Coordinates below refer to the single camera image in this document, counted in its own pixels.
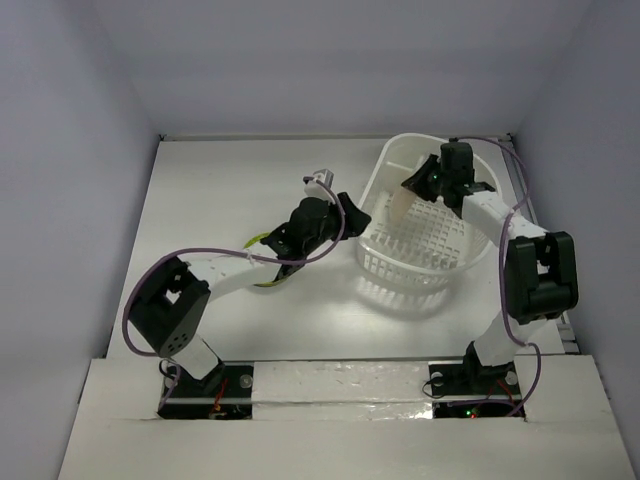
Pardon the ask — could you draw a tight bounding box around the cream plate with black mark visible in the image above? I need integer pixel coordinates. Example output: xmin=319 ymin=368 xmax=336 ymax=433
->
xmin=389 ymin=186 xmax=416 ymax=225

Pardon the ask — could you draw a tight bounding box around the lime green plate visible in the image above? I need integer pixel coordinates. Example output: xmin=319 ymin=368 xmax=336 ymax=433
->
xmin=243 ymin=233 xmax=280 ymax=288

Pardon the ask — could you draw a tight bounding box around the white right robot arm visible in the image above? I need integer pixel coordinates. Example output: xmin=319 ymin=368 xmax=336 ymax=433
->
xmin=401 ymin=140 xmax=579 ymax=392

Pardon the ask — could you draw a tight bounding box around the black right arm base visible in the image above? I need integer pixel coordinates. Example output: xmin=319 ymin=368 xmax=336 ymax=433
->
xmin=423 ymin=363 xmax=477 ymax=400

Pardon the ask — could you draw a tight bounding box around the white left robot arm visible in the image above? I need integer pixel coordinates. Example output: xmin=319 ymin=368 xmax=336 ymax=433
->
xmin=122 ymin=192 xmax=371 ymax=395

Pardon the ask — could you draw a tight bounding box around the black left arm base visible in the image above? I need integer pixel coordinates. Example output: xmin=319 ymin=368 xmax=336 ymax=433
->
xmin=157 ymin=360 xmax=254 ymax=420

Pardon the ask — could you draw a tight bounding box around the white plastic dish rack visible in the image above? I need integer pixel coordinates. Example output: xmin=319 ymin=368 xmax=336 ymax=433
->
xmin=356 ymin=133 xmax=495 ymax=287

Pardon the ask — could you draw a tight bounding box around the white foam front board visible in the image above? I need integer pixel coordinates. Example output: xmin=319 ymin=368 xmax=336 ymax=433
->
xmin=60 ymin=355 xmax=634 ymax=479

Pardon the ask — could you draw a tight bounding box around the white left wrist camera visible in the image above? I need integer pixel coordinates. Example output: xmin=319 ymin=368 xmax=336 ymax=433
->
xmin=303 ymin=169 xmax=334 ymax=201

